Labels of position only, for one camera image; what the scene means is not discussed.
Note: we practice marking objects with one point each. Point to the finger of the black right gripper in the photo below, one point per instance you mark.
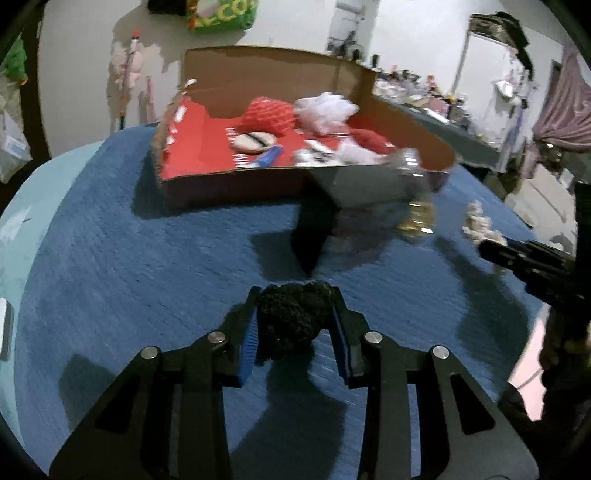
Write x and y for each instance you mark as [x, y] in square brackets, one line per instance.
[548, 273]

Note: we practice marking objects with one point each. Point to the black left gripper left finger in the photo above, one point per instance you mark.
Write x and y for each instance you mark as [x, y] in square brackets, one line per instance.
[163, 417]

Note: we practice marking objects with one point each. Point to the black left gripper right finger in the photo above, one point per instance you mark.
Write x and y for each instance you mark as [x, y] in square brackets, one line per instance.
[426, 416]

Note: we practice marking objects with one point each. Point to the black fuzzy pom pom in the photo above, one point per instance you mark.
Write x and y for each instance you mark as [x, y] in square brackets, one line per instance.
[289, 318]

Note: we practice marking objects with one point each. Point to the red knitted pouch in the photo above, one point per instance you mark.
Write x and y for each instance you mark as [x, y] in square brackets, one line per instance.
[372, 141]

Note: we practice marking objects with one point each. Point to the white cotton wad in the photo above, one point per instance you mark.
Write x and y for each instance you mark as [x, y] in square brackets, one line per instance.
[316, 154]

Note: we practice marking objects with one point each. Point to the blue felt roll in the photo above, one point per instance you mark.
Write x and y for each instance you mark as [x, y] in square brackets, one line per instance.
[267, 158]

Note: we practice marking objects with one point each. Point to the beige round powder puff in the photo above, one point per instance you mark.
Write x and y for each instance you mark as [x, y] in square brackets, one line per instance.
[253, 142]

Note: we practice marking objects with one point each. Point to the clear jar with gold beads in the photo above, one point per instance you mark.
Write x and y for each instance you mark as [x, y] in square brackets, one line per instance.
[420, 218]

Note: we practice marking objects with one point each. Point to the dark green cluttered table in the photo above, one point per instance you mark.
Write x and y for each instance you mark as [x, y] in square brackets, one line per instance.
[438, 129]

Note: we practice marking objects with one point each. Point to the pink curtain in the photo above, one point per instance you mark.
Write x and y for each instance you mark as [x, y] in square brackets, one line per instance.
[565, 119]

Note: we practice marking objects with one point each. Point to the blue carpet mat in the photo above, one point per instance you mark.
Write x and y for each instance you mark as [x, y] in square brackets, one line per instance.
[117, 271]

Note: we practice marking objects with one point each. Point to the dark floral gift box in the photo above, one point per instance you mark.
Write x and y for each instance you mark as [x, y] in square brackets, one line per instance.
[349, 215]

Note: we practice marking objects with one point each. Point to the white mesh bath pouf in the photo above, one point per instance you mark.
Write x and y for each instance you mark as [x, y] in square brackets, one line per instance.
[325, 115]

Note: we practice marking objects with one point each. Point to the red cardboard box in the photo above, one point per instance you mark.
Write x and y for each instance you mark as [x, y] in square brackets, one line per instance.
[193, 162]

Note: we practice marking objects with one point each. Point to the red foam net ball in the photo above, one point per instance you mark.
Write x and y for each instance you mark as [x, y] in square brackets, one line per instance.
[268, 115]

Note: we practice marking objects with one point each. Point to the green shopping bag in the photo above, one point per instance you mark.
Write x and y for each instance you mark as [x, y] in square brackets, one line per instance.
[214, 16]

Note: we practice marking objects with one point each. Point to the cream knitted rope toy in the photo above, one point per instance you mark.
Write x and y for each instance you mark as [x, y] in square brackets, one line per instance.
[478, 228]

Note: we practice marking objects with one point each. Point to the pink plush on wall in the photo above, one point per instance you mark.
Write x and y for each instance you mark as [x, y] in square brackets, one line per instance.
[124, 73]

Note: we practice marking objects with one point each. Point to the black bag on wall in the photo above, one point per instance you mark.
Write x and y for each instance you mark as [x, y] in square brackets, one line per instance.
[167, 7]

